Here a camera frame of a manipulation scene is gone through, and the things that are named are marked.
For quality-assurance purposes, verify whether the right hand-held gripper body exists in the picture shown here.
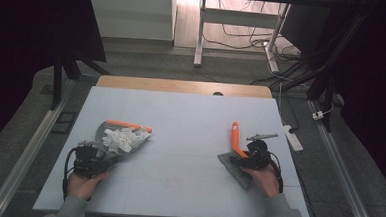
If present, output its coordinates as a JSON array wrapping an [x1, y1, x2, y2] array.
[[237, 131, 280, 172]]

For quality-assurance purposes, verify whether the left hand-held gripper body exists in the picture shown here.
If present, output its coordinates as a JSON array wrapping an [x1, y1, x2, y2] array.
[[72, 139, 113, 181]]

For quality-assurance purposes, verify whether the grey brush with orange handle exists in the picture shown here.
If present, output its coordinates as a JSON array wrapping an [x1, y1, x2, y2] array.
[[215, 120, 258, 192]]

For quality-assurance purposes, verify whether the grey dustpan with orange edge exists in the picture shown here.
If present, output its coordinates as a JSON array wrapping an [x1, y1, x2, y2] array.
[[92, 117, 154, 170]]

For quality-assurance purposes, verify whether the pile of white paper scraps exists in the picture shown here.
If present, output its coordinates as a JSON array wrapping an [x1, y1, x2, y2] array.
[[100, 125, 152, 156]]

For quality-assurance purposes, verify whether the person's left hand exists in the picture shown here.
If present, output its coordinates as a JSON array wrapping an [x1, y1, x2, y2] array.
[[65, 168, 111, 203]]

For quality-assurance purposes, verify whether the person's right hand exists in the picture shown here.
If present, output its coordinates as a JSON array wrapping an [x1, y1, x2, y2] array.
[[240, 161, 283, 200]]

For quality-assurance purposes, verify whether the white power strip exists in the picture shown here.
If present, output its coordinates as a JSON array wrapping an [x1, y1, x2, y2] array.
[[281, 124, 305, 153]]

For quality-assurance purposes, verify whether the pale blue table mat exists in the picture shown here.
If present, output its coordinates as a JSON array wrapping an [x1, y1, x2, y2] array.
[[32, 82, 318, 217]]

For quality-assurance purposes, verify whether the white plug adapter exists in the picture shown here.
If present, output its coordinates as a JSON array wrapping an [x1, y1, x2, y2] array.
[[312, 110, 326, 122]]

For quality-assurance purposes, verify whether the black tripod stand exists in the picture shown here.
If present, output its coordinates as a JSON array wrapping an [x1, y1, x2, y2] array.
[[48, 45, 114, 114]]

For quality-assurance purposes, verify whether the wooden table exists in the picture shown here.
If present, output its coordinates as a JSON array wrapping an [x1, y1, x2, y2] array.
[[95, 74, 274, 100]]

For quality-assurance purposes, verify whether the black metal stand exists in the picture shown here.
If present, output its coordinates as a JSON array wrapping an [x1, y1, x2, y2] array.
[[269, 2, 375, 136]]

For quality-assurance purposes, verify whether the dark curtain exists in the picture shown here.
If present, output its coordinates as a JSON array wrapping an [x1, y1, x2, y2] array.
[[0, 0, 111, 167], [324, 0, 386, 208]]

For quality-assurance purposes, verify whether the white cabinet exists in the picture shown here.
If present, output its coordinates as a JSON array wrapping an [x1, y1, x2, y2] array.
[[85, 0, 179, 43]]

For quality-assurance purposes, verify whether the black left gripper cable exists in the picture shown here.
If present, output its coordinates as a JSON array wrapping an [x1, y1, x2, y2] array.
[[61, 147, 81, 203]]

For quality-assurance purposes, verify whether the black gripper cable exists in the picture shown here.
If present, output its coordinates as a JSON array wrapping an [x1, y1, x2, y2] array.
[[266, 150, 287, 195], [61, 147, 81, 203]]

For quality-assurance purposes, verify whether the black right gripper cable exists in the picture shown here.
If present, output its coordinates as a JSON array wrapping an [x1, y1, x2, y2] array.
[[266, 150, 287, 195]]

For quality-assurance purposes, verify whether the black frame on floor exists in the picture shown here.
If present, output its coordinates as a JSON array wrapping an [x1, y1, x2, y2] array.
[[50, 110, 79, 136]]

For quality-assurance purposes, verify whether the black power strip cable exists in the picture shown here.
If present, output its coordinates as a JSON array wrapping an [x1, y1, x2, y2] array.
[[275, 82, 300, 134]]

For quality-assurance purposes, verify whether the metal floor rail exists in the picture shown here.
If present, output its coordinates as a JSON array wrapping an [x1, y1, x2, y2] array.
[[0, 74, 77, 217], [300, 98, 386, 217]]

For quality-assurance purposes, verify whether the tangle of floor cables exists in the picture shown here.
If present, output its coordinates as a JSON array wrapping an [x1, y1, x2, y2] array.
[[202, 0, 306, 63]]

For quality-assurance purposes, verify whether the white desk frame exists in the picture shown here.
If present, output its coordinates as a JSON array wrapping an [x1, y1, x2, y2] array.
[[192, 0, 292, 74]]

